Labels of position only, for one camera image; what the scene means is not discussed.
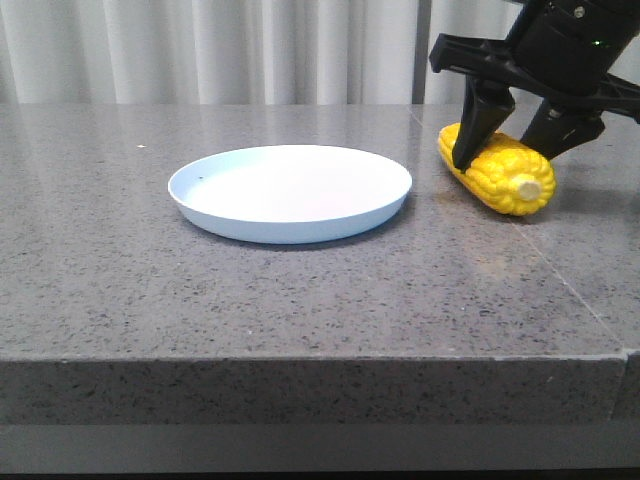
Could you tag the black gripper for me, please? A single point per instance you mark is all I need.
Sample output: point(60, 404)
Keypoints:
point(559, 50)

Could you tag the yellow corn cob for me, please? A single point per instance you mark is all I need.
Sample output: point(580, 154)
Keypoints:
point(507, 176)

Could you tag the light blue round plate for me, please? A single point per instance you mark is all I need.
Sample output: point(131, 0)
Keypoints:
point(290, 194)

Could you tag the white pleated curtain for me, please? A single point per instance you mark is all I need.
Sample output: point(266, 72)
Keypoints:
point(236, 52)

